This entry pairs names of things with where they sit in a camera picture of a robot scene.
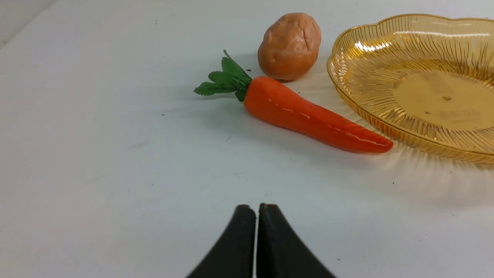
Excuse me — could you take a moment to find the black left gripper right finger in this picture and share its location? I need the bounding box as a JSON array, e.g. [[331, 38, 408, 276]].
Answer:
[[256, 203, 335, 278]]

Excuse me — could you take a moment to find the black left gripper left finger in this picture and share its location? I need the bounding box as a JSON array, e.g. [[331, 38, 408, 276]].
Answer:
[[188, 205, 257, 278]]

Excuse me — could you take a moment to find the amber ribbed plastic plate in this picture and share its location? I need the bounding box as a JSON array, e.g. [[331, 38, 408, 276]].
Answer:
[[327, 14, 494, 165]]

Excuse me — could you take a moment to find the brown potato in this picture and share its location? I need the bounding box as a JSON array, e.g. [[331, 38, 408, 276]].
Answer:
[[257, 12, 321, 81]]

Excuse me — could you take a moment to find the orange carrot with green leaves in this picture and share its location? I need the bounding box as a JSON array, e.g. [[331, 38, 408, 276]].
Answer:
[[194, 52, 394, 154]]

